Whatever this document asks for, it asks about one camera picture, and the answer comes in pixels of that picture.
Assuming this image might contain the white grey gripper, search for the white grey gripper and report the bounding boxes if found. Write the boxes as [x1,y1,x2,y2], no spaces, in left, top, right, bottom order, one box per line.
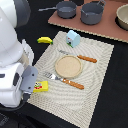
[19,65,40,103]

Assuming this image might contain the knife with wooden handle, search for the knife with wooden handle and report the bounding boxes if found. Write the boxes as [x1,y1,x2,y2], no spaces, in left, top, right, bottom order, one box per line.
[58,50,97,63]

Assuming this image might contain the salmon pink board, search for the salmon pink board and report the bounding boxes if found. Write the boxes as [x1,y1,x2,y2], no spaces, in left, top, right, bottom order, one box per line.
[48,0,128,43]

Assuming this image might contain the fork with wooden handle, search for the fork with wooden handle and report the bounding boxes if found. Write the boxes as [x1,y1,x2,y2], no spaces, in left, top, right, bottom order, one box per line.
[44,72,84,90]

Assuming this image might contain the grey pan with handle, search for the grey pan with handle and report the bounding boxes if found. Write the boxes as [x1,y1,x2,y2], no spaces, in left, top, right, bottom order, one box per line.
[38,0,78,20]

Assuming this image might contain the yellow butter box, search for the yellow butter box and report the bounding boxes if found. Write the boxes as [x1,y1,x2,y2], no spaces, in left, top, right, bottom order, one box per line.
[34,81,48,92]

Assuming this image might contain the round wooden plate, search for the round wooden plate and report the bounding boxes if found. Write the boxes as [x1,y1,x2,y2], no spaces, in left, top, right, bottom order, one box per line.
[55,55,83,78]

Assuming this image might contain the dark grey pot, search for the dark grey pot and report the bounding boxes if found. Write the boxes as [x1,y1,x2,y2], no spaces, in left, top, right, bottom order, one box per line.
[80,0,106,25]

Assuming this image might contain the beige woven placemat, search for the beige woven placemat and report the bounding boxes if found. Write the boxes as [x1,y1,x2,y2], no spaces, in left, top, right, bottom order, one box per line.
[29,31,114,128]

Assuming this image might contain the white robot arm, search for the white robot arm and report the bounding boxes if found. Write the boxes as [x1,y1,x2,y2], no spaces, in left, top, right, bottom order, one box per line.
[0,0,38,111]

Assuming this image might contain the yellow toy banana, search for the yellow toy banana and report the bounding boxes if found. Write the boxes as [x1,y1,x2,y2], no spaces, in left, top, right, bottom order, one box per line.
[37,37,53,44]

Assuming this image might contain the beige bowl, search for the beige bowl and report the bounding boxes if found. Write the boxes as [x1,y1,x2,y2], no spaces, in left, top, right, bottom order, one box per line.
[116,4,128,30]

